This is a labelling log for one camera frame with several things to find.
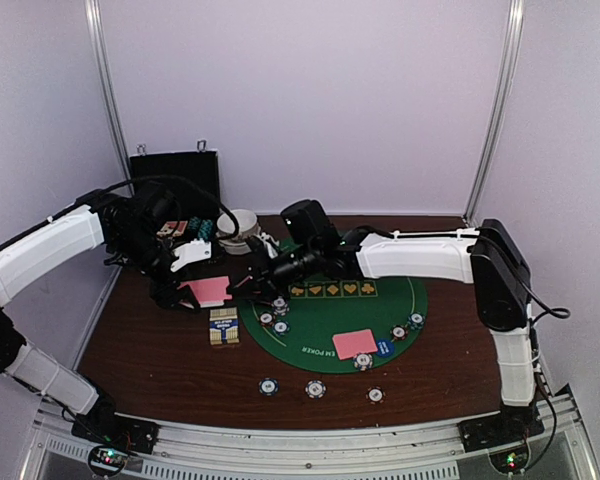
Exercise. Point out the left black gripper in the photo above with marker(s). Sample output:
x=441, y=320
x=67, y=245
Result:
x=165, y=298

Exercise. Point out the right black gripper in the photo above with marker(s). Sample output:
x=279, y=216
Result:
x=264, y=278

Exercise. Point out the red playing card deck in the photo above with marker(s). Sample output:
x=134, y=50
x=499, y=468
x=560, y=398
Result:
x=209, y=292

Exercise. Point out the teal poker chip stack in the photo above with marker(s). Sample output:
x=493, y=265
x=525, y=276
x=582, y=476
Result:
x=268, y=387

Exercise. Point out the blue white poker chip stack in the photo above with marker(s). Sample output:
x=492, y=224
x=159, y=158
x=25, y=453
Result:
x=315, y=389

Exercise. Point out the blue small blind button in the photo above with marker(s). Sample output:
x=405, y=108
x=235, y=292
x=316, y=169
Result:
x=384, y=348

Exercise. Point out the brown poker chip stack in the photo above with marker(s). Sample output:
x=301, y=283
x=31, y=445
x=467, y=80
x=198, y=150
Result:
x=375, y=395

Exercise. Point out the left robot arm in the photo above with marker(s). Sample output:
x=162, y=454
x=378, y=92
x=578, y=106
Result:
x=34, y=253

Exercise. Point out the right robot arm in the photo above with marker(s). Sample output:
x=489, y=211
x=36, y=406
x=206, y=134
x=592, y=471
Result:
x=485, y=257

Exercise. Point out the card deck in case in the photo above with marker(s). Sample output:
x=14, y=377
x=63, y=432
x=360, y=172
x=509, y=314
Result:
x=173, y=228

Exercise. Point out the white scalloped ceramic dish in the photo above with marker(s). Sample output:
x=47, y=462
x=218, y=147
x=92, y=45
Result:
x=238, y=246

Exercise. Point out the white ceramic bowl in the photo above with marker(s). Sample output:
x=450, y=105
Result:
x=242, y=224

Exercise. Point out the black poker chip case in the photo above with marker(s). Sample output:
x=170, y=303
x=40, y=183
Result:
x=199, y=167

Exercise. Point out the teal chip row in case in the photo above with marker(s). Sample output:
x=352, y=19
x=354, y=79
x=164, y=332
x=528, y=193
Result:
x=201, y=229

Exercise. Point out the green round poker mat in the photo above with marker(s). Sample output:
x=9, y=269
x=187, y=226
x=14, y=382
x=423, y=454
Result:
x=320, y=308

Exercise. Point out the gold striped card box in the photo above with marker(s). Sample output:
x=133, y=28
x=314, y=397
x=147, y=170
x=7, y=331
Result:
x=224, y=326

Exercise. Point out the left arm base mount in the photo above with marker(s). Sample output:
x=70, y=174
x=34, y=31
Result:
x=126, y=434

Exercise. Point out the left aluminium frame post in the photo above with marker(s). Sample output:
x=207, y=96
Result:
x=97, y=38

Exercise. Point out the aluminium frame post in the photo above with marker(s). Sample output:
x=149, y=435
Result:
x=97, y=38
x=508, y=64

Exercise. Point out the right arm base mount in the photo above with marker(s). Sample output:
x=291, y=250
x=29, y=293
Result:
x=497, y=430

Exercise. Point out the front aluminium rail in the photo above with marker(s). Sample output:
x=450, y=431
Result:
x=433, y=450

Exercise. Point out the right aluminium frame post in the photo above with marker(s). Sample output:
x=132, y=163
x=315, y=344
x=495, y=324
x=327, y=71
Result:
x=508, y=64

